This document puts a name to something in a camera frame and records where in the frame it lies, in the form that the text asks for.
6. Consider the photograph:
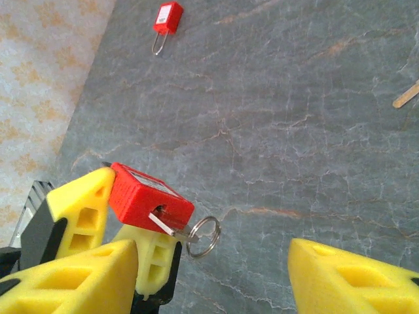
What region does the red padlock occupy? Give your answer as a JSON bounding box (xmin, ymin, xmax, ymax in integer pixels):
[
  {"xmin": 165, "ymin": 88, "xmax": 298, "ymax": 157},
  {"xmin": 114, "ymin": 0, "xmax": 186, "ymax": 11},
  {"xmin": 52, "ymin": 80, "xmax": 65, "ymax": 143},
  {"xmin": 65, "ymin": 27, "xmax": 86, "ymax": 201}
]
[
  {"xmin": 101, "ymin": 161, "xmax": 196, "ymax": 235},
  {"xmin": 151, "ymin": 1, "xmax": 185, "ymax": 56}
]

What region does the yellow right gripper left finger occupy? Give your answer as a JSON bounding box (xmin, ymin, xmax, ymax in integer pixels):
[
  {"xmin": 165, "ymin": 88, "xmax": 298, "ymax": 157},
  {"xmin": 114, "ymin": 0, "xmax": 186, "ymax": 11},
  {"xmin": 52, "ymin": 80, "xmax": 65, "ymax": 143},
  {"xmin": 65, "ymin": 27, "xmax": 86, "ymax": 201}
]
[{"xmin": 0, "ymin": 238, "xmax": 138, "ymax": 314}]

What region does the silver key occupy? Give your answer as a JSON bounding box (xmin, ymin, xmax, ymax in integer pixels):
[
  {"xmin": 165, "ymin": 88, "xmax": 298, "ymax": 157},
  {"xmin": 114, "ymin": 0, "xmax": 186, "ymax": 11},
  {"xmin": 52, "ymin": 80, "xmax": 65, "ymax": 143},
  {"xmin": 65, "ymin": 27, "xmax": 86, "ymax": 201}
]
[{"xmin": 148, "ymin": 211, "xmax": 201, "ymax": 245}]

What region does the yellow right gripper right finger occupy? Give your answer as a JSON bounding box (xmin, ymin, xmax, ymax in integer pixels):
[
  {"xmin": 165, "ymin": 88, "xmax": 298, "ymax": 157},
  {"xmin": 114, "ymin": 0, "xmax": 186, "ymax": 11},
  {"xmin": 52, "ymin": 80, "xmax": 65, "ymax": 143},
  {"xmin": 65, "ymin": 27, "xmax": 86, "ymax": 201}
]
[{"xmin": 287, "ymin": 237, "xmax": 419, "ymax": 314}]

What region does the silver key ring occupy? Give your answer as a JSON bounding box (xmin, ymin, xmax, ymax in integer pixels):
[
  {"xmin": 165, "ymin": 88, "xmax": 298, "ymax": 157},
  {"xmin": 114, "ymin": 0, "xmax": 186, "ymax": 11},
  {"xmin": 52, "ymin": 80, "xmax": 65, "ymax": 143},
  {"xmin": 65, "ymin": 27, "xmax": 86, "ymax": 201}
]
[{"xmin": 185, "ymin": 215, "xmax": 222, "ymax": 259}]

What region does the wooden stick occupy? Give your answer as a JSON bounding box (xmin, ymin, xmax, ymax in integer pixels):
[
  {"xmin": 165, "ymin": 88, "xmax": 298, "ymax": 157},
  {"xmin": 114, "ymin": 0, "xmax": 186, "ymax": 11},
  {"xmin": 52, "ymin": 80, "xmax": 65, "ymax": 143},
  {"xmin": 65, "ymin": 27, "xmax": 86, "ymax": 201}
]
[{"xmin": 392, "ymin": 79, "xmax": 419, "ymax": 109}]

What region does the aluminium side rail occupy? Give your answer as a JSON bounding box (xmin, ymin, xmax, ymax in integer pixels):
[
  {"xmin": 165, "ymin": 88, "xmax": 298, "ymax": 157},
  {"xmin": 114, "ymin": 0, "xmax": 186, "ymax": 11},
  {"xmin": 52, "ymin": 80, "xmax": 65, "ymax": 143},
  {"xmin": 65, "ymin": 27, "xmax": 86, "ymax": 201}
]
[{"xmin": 8, "ymin": 179, "xmax": 56, "ymax": 249}]

